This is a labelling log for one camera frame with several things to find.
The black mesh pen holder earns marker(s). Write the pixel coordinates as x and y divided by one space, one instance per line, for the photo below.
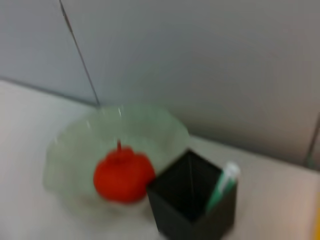
180 225

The green glass fruit bowl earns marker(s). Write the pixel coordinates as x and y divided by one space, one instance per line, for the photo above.
75 150

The yellow plastic storage bin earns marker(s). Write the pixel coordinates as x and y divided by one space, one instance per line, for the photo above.
317 220

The mint green pen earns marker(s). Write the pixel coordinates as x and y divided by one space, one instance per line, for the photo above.
222 185

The red pomegranate toy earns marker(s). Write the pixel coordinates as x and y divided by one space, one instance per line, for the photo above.
122 175

